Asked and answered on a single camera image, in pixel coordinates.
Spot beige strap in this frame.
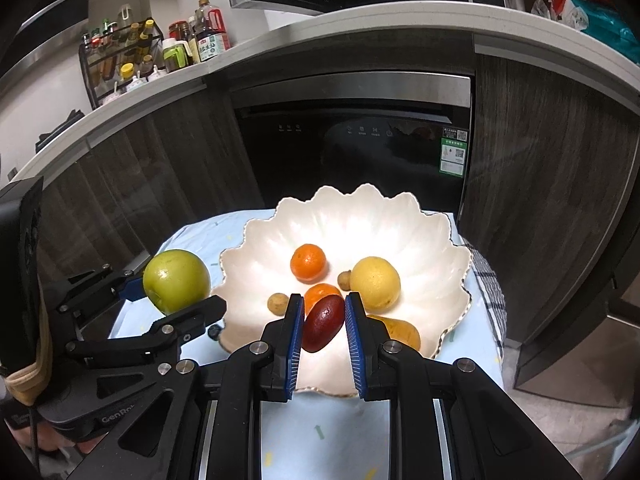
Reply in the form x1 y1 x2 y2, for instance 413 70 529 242
6 280 55 406

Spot yellow lemon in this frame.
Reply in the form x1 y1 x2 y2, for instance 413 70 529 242
349 256 402 311

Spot dark refrigerator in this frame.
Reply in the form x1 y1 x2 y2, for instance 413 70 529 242
512 35 640 408

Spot black built-in dishwasher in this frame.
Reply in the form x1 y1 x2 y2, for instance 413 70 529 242
227 72 473 221

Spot black wire spice rack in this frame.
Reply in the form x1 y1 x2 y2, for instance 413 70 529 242
78 22 165 108

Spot light blue tablecloth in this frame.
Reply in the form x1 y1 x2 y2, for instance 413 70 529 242
107 210 503 480

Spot white scalloped bowl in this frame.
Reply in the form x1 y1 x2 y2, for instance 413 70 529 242
209 183 473 398

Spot green apple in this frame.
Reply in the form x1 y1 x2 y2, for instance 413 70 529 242
142 249 212 316

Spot row of condiment bottles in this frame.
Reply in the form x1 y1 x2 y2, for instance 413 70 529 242
82 17 156 83

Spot teal plastic bag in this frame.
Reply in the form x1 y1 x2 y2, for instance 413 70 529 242
570 0 640 63

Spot green lidded container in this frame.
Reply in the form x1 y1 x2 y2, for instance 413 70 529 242
161 37 193 73

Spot dark red jujube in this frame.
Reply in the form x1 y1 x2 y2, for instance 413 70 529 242
301 295 346 353

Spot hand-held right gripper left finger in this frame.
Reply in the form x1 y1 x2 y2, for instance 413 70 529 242
65 293 306 480

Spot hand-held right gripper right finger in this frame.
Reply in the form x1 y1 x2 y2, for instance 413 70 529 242
344 291 583 480

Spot black range hood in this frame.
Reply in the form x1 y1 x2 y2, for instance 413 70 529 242
0 0 96 76

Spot orange tangerine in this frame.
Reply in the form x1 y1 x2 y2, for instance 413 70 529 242
303 283 345 316
290 243 328 282

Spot yellow-brown loquat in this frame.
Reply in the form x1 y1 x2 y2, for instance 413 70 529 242
367 314 422 353

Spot dark wood cabinet door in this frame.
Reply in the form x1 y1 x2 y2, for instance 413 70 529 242
40 82 266 271
457 42 640 346

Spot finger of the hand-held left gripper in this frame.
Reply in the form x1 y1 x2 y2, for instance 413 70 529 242
65 295 227 367
50 264 146 322

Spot large soy sauce bottle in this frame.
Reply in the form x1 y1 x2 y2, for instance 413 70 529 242
194 0 232 63

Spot person's left hand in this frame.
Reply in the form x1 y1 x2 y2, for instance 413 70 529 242
10 427 76 461

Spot black bag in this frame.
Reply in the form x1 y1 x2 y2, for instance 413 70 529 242
35 109 85 155

